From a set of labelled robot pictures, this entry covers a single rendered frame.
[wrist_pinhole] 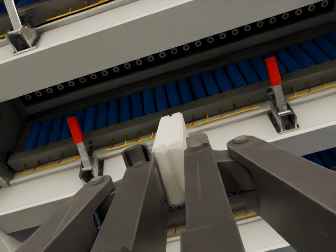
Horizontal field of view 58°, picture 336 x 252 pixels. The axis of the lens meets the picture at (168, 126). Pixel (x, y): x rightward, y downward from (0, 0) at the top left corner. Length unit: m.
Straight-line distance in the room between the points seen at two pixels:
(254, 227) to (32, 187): 0.35
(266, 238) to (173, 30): 0.35
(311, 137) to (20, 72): 0.36
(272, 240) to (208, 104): 0.24
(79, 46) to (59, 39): 0.03
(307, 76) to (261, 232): 0.25
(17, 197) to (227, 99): 0.33
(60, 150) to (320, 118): 0.37
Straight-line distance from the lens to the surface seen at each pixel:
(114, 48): 0.35
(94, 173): 0.42
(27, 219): 0.50
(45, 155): 0.50
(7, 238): 0.54
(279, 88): 0.41
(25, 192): 0.49
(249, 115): 0.43
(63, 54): 0.36
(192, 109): 0.43
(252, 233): 0.54
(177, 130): 0.16
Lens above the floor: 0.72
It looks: 25 degrees down
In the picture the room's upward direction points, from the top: 19 degrees counter-clockwise
